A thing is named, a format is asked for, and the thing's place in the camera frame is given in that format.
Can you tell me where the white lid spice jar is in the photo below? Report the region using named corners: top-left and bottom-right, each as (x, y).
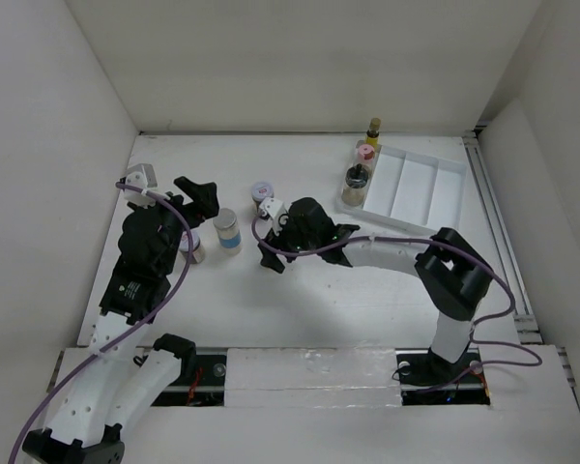
top-left (250, 181), bottom-right (275, 213)

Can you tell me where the yellow label sauce bottle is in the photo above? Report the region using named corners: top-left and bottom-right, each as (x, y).
top-left (364, 118), bottom-right (381, 150)

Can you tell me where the silver lid jar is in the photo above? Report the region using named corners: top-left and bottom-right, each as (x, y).
top-left (179, 230), bottom-right (206, 264)

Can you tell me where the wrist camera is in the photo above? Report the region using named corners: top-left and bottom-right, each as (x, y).
top-left (120, 163), bottom-right (158, 208)
top-left (258, 197), bottom-right (287, 234)

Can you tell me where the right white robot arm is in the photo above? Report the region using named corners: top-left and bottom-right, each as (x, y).
top-left (257, 197), bottom-right (492, 388)

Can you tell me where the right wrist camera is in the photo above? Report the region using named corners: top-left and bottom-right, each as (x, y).
top-left (258, 197), bottom-right (287, 234)

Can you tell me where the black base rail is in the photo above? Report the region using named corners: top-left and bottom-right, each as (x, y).
top-left (153, 347), bottom-right (490, 409)

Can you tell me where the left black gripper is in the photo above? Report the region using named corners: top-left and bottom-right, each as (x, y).
top-left (131, 177), bottom-right (217, 275)

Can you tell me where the black grinder cap jar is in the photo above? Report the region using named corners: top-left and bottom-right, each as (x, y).
top-left (341, 163), bottom-right (369, 207)

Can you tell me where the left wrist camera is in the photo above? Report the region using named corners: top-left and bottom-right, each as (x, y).
top-left (120, 163), bottom-right (158, 208)

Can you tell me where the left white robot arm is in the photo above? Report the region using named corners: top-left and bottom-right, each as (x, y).
top-left (14, 176), bottom-right (219, 463)

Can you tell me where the pink lid spice jar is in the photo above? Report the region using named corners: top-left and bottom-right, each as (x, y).
top-left (356, 143), bottom-right (376, 171)

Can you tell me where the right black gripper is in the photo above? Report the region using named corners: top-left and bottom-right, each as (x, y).
top-left (259, 211), bottom-right (320, 273)

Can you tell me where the blue label white bottle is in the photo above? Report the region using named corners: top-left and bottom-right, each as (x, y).
top-left (213, 208), bottom-right (242, 255)

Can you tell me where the white divided tray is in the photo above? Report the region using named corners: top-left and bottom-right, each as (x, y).
top-left (336, 145), bottom-right (467, 235)

